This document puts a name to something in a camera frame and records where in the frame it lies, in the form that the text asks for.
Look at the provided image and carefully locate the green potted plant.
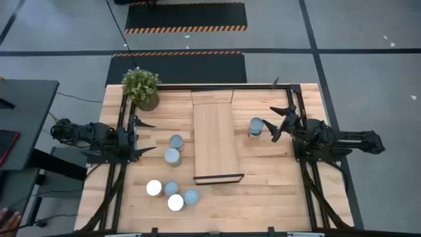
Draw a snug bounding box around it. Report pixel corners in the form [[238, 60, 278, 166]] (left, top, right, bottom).
[[121, 66, 162, 112]]

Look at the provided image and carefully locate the thin grey floor cable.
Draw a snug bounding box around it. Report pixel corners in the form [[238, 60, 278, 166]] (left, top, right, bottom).
[[55, 91, 103, 104]]

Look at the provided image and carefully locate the dark grey desk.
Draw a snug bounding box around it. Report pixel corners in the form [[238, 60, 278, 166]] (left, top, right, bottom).
[[0, 78, 61, 172]]

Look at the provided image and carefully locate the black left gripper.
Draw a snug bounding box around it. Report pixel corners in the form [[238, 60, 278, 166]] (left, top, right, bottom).
[[113, 114, 157, 163]]

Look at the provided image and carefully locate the blue cherries can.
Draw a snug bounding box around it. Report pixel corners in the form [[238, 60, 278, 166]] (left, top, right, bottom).
[[167, 194, 186, 212]]

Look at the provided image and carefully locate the wooden shelf with black frame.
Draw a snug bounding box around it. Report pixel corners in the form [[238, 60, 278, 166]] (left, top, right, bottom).
[[191, 89, 245, 186]]

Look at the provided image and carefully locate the person's hand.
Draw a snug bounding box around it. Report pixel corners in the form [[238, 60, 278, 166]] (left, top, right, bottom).
[[0, 206, 22, 237]]

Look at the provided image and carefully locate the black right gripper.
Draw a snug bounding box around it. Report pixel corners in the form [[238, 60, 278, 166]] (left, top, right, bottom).
[[262, 106, 303, 143]]

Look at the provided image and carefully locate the teal pink chicken soup can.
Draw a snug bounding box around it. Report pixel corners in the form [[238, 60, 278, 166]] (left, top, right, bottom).
[[183, 188, 200, 207]]

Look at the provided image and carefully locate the orange pineapple can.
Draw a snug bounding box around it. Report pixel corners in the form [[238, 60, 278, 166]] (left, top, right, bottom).
[[247, 117, 265, 140]]

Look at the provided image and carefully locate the black power cable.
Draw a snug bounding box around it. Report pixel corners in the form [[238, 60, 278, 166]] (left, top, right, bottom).
[[18, 213, 80, 230]]

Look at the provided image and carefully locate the black hazard-striped floor mat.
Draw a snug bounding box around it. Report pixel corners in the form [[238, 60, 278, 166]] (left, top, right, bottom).
[[105, 51, 248, 85], [124, 1, 248, 34]]

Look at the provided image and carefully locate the blue yellow tomato can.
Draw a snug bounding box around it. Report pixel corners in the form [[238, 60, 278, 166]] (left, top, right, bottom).
[[164, 147, 183, 168]]

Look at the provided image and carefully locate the yellow blue labelled can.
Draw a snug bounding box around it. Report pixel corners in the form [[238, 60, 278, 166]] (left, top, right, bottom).
[[168, 134, 185, 152]]

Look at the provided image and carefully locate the small red dotted can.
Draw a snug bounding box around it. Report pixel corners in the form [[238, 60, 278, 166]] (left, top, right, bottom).
[[163, 180, 180, 198]]

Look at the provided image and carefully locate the black aluminium table frame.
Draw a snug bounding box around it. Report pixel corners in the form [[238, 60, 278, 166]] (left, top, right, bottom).
[[77, 84, 355, 237]]

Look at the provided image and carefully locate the orange circle pattern can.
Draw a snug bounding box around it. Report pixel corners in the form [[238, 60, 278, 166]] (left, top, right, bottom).
[[145, 179, 164, 198]]

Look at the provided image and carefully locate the black floor cable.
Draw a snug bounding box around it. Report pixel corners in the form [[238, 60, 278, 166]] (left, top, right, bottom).
[[105, 0, 139, 69]]

